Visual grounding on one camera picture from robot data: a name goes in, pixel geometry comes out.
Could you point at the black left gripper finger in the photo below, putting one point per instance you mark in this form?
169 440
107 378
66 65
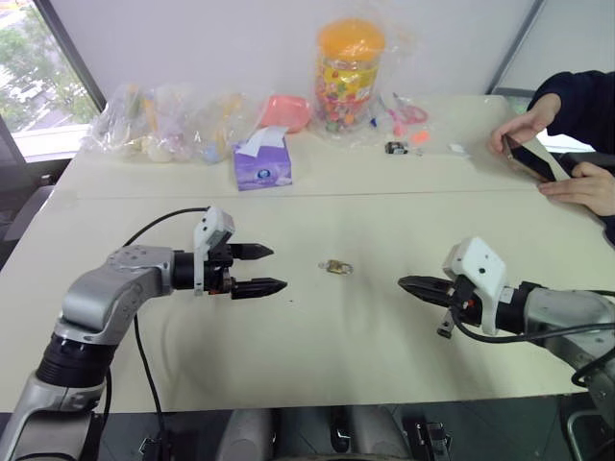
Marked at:
257 286
250 251

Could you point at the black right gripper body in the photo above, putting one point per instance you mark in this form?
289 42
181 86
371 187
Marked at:
463 300

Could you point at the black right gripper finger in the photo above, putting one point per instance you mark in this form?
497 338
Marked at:
425 283
432 297

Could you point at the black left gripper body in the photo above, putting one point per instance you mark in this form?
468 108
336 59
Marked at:
218 269

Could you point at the smartphone with gold case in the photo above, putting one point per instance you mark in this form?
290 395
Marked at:
531 158

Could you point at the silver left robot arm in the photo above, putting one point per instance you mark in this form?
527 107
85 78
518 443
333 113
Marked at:
101 293

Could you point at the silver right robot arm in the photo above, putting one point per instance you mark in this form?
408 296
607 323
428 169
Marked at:
557 312

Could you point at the person's left hand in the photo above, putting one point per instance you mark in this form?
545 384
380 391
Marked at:
591 187

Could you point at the person's right hand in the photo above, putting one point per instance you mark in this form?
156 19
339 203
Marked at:
526 125

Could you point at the small wrapped candy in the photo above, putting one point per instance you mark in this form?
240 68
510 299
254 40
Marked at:
337 267

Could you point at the purple tissue box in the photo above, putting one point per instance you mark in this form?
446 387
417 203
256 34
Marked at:
262 165

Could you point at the clear bag of toys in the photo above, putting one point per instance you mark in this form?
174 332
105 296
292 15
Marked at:
221 129
134 125

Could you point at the small white paper scrap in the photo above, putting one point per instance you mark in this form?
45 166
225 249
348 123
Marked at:
459 149

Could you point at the small black clip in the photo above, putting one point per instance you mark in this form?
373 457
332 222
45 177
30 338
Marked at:
397 148

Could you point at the black clamp under table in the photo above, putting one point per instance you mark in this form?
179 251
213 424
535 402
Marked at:
430 439

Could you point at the pink plastic bowl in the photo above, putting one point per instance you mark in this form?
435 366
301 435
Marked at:
284 111

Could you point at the small orange toy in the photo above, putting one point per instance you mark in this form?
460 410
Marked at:
419 137

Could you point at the grey rounded shape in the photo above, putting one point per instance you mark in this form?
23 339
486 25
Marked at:
379 434
245 434

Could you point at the pink scissors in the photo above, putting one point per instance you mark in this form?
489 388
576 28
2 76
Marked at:
408 113

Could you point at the orange-lidded candy jar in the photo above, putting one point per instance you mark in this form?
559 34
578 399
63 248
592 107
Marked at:
350 72

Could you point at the clear plastic bag around jar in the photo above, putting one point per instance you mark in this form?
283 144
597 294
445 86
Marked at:
399 62

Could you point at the person with smartphone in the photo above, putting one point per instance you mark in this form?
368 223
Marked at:
586 105

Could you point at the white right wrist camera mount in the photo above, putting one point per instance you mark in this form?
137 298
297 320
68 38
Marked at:
480 269

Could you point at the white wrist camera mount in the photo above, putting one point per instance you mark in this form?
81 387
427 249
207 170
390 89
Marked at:
211 230
480 269

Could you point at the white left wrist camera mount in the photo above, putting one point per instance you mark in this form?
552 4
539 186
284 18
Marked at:
211 230

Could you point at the grey metal chair frame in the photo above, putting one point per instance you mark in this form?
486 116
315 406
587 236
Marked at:
588 432

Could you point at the grey window frame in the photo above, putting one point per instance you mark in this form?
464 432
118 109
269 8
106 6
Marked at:
516 45

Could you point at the dark window frame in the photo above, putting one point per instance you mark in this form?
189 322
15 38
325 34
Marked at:
72 53

